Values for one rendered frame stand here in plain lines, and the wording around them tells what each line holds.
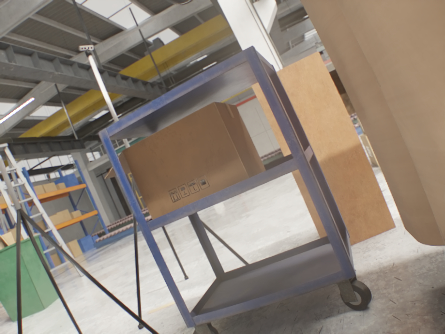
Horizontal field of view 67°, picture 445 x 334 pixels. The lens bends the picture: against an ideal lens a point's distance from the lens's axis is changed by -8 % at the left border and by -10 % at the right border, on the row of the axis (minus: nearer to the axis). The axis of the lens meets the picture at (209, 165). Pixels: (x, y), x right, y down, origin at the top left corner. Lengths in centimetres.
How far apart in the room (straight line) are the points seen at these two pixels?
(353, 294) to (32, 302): 372
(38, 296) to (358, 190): 354
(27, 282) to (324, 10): 400
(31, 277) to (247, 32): 916
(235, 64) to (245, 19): 1035
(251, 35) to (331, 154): 969
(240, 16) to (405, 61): 1108
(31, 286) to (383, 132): 397
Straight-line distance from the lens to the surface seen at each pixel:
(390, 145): 96
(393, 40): 55
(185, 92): 121
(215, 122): 124
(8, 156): 646
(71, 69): 1166
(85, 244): 1230
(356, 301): 127
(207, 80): 119
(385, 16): 55
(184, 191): 130
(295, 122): 156
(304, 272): 142
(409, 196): 99
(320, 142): 180
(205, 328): 142
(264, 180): 115
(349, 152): 181
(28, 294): 444
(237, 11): 1163
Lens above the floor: 60
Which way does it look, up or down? 1 degrees up
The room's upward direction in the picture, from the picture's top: 24 degrees counter-clockwise
